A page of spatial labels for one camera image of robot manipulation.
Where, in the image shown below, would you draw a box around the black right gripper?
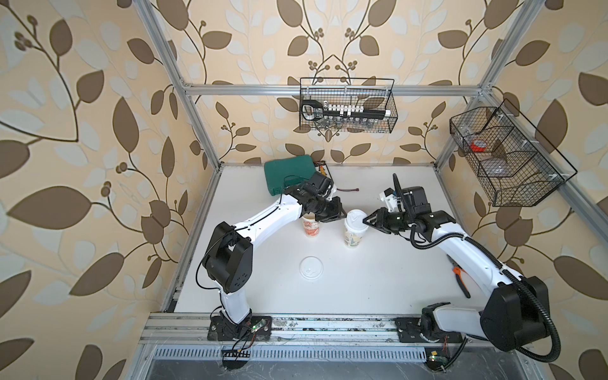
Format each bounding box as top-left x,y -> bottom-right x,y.
363,207 -> 413,234

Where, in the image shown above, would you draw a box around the paper milk tea cup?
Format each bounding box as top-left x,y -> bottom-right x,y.
302,213 -> 320,238
345,229 -> 365,248

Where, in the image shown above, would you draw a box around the white plastic cup lid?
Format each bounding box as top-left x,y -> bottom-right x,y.
345,209 -> 368,234

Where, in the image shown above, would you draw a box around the clear plastic lid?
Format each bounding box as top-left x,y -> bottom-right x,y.
299,256 -> 324,281

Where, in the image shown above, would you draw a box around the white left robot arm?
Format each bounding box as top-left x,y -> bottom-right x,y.
195,172 -> 346,331

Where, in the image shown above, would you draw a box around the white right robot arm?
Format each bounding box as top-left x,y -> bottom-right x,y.
364,176 -> 562,364

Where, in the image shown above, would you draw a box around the black screwdriver bit box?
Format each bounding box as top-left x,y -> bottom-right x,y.
315,161 -> 332,177

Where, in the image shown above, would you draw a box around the green plastic tool case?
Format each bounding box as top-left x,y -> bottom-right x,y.
264,155 -> 316,196

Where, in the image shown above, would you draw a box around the red object in basket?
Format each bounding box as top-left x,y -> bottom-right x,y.
470,139 -> 488,153

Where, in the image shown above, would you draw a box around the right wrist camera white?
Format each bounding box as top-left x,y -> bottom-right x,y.
381,188 -> 401,212

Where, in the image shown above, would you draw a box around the orange handled pliers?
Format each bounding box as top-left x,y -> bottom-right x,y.
447,256 -> 471,299

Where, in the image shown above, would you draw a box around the black handled scissors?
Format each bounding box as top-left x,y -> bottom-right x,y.
300,100 -> 325,121

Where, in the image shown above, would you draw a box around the black wire basket back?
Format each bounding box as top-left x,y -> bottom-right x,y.
299,76 -> 398,134

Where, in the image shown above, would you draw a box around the black wire basket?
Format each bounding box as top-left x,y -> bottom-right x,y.
450,99 -> 578,207
299,76 -> 398,134

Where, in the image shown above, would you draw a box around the black wire basket right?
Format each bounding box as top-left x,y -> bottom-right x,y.
450,99 -> 578,207

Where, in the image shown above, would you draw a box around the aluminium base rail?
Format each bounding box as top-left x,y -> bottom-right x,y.
137,312 -> 504,364

